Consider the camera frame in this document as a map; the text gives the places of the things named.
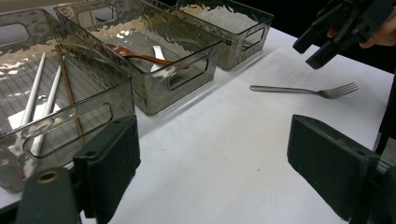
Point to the white chopstick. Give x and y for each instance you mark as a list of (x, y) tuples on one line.
[(32, 90), (49, 102)]

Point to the brown wooden spoon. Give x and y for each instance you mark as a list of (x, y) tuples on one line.
[(137, 56)]

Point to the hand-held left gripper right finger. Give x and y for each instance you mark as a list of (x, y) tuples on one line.
[(330, 165)]

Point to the white ceramic spoon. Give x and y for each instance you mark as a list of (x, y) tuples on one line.
[(158, 54)]

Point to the white table sheet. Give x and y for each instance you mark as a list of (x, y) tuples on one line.
[(218, 155)]

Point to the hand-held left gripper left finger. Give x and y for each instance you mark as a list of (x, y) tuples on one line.
[(109, 165)]

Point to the brown wooden chopstick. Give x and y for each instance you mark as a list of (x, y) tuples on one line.
[(68, 90)]

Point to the smoky clear plastic bin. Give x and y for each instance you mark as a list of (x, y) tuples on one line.
[(230, 25), (174, 46), (93, 90)]

